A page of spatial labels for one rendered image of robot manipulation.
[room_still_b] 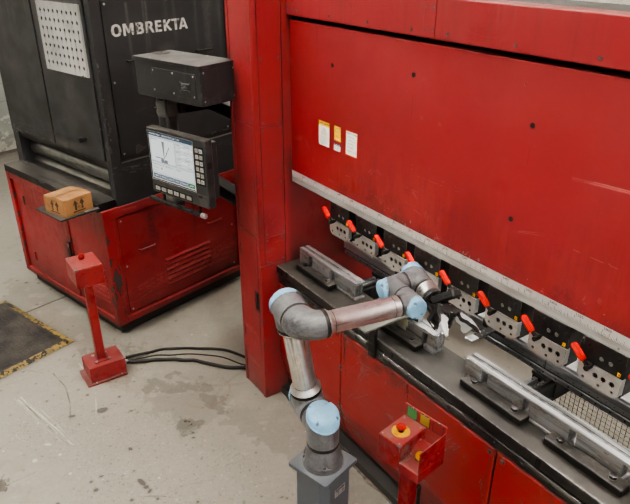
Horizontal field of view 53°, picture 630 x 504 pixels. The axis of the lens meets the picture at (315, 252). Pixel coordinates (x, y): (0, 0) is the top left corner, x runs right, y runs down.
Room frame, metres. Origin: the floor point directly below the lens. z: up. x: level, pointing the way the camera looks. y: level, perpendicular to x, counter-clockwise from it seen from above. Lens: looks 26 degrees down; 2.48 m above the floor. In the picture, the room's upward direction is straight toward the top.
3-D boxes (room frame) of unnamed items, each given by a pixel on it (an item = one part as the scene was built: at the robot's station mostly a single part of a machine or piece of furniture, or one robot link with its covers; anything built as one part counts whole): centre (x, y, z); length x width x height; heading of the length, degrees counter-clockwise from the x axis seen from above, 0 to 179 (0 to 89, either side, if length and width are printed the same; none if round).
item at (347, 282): (2.93, -0.08, 0.92); 0.50 x 0.06 x 0.10; 34
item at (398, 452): (1.86, -0.37, 0.75); 0.20 x 0.16 x 0.18; 43
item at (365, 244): (2.66, -0.26, 1.26); 0.15 x 0.09 x 0.17; 34
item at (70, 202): (3.62, 1.52, 1.04); 0.30 x 0.26 x 0.12; 49
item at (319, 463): (1.74, -0.03, 0.82); 0.15 x 0.15 x 0.10
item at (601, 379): (1.67, -0.94, 1.26); 0.15 x 0.09 x 0.17; 34
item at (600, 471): (1.61, -0.91, 0.89); 0.30 x 0.05 x 0.03; 34
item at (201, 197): (3.18, 0.68, 1.42); 0.45 x 0.12 x 0.36; 51
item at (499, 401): (1.94, -0.69, 0.89); 0.30 x 0.05 x 0.03; 34
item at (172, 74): (3.28, 0.66, 1.53); 0.51 x 0.25 x 0.85; 51
